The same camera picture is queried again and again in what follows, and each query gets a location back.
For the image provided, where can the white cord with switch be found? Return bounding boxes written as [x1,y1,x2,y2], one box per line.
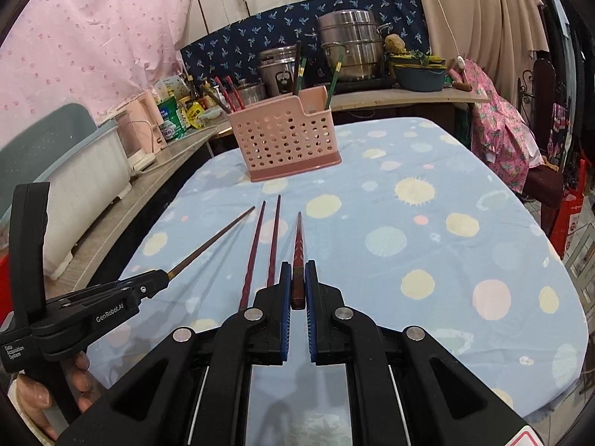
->
[416,0,466,71]

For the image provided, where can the beige curtain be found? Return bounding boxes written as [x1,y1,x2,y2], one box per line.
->
[406,0,549,103]

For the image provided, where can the small pot with lid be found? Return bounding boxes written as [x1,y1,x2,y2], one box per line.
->
[235,81,267,105]

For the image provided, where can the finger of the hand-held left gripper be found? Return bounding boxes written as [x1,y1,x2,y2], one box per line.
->
[46,268,169,310]

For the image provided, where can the person's left hand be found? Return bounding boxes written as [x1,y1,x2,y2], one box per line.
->
[13,351,101,442]

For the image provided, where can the pink dotted cloth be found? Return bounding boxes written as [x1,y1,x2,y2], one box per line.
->
[0,0,196,126]

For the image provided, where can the silver rice cooker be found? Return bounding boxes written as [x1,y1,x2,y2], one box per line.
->
[258,46,298,98]

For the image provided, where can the white carton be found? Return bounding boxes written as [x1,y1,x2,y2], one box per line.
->
[153,75,186,103]

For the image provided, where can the pink electric kettle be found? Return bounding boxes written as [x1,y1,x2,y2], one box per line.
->
[116,90,165,156]

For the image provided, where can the pink perforated utensil basket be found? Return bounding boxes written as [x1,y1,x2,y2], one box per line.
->
[229,86,342,183]

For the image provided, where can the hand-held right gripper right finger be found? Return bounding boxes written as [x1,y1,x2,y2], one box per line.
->
[304,262,531,446]

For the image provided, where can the pink floral garment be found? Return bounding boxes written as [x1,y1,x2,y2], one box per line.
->
[458,58,542,196]

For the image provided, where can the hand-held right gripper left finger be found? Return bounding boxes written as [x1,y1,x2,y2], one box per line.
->
[56,262,293,446]

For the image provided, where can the yellow packet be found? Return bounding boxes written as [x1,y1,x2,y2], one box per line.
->
[183,100,205,126]

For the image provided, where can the hanging clothes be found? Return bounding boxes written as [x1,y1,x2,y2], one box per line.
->
[530,0,595,163]

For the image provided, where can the dark wooden chair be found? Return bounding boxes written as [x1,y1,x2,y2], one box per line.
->
[518,58,565,210]

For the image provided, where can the red box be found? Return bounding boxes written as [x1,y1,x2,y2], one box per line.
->
[553,158,595,261]

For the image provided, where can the dark brown chopstick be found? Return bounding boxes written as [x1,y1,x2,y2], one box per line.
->
[166,206,256,282]
[201,80,232,114]

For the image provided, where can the white storage box blue lid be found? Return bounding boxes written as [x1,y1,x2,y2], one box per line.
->
[0,102,133,282]

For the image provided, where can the tray of green vegetables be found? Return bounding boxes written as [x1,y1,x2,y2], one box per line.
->
[388,51,447,71]

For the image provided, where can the clear food container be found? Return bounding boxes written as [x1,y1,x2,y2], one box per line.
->
[197,106,224,126]

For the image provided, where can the blue basin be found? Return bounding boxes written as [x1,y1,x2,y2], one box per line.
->
[394,66,447,93]

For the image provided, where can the navy floral cloth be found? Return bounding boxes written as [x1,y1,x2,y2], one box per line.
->
[179,0,428,103]

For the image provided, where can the stainless steel steamer pot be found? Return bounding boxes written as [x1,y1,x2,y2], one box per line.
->
[316,9,393,82]

